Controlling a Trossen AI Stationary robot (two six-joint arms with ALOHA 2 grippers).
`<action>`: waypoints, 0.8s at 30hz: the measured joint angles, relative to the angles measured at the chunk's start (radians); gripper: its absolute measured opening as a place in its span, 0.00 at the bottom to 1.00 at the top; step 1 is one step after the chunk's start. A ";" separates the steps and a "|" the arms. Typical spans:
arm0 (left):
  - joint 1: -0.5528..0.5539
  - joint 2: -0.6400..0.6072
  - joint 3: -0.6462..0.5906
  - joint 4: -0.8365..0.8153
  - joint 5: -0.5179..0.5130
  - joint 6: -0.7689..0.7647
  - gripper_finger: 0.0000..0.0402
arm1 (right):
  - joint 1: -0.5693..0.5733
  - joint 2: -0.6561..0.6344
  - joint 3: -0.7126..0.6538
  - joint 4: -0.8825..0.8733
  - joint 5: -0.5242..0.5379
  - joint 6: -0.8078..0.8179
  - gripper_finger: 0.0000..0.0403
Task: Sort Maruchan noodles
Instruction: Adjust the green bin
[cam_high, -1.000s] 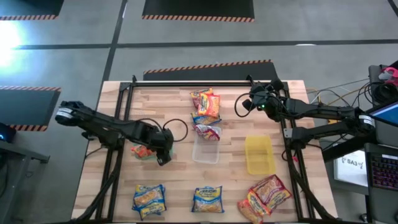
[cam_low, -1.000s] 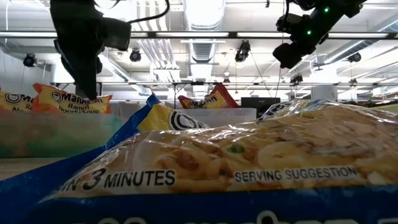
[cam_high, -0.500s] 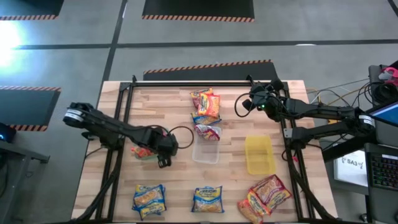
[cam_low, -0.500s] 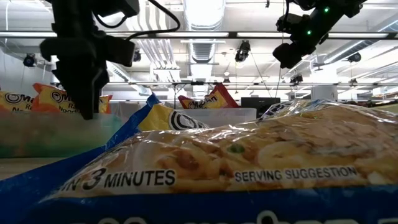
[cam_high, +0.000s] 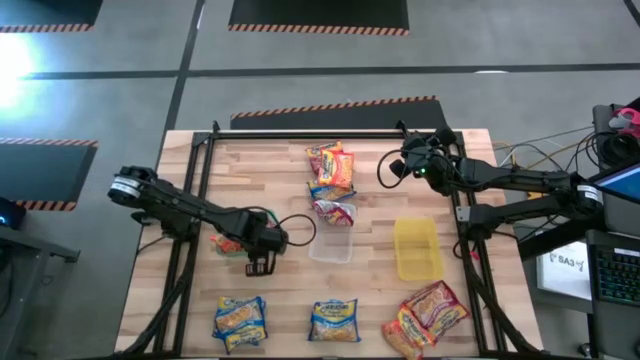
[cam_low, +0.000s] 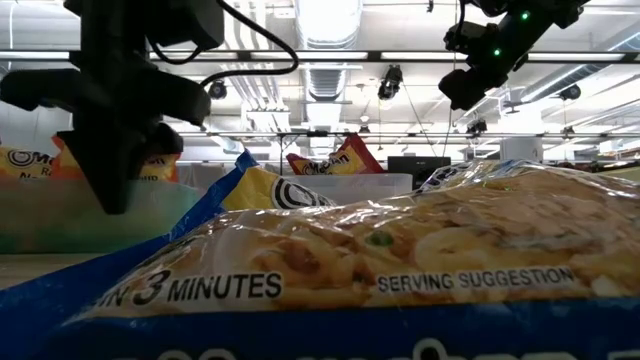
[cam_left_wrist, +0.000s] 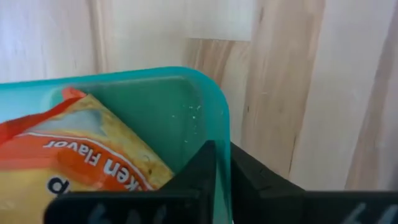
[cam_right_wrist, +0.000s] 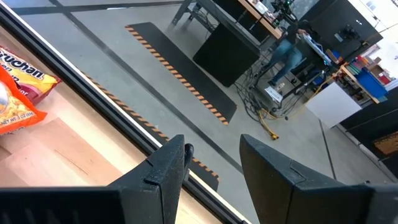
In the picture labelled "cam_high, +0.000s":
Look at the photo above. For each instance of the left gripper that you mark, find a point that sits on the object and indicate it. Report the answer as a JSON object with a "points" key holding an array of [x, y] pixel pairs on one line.
{"points": [[262, 237]]}

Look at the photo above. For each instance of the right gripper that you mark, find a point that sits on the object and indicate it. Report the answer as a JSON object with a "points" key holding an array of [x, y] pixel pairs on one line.
{"points": [[432, 162]]}

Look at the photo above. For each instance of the red-green snack packet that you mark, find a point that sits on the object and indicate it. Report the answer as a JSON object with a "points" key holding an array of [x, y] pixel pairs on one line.
{"points": [[226, 245]]}

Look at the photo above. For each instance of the orange chicken noodle pack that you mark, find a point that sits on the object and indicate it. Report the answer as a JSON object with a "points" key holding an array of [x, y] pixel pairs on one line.
{"points": [[415, 327], [400, 345], [336, 169]]}

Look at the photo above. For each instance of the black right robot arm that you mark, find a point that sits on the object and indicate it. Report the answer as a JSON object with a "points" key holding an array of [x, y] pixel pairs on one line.
{"points": [[520, 177]]}

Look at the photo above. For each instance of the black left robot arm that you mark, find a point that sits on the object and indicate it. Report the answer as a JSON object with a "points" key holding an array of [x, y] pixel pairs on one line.
{"points": [[190, 210]]}

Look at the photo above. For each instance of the clear plastic container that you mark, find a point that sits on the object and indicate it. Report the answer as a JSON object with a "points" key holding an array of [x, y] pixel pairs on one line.
{"points": [[330, 245]]}

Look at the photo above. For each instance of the black mat with hazard stripe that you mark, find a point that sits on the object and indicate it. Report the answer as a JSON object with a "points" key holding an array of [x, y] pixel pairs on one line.
{"points": [[40, 172], [50, 12], [340, 120], [320, 12]]}

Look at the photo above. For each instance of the yellow translucent plastic container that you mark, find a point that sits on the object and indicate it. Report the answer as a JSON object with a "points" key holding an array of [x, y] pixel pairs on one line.
{"points": [[417, 250]]}

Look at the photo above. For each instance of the white paper sign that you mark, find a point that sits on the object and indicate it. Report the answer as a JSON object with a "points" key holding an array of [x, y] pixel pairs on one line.
{"points": [[562, 272]]}

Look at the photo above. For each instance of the black equipment cart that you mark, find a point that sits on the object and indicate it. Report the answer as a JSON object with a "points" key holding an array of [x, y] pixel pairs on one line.
{"points": [[620, 215]]}

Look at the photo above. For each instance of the laptop with blue screen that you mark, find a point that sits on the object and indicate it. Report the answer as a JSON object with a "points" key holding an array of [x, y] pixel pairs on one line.
{"points": [[625, 182]]}

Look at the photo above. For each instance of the dark grey desk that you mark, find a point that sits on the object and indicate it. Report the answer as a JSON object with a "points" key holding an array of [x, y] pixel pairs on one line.
{"points": [[25, 245]]}

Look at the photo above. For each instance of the black backlit keyboard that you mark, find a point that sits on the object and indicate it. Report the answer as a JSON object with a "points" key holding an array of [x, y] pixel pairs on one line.
{"points": [[617, 270]]}

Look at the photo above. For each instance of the black device with blue light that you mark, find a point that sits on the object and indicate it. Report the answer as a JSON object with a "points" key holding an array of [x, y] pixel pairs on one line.
{"points": [[12, 215]]}

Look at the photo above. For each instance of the black aluminium rig frame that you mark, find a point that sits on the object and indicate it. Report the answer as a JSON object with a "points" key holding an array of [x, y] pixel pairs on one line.
{"points": [[300, 135]]}

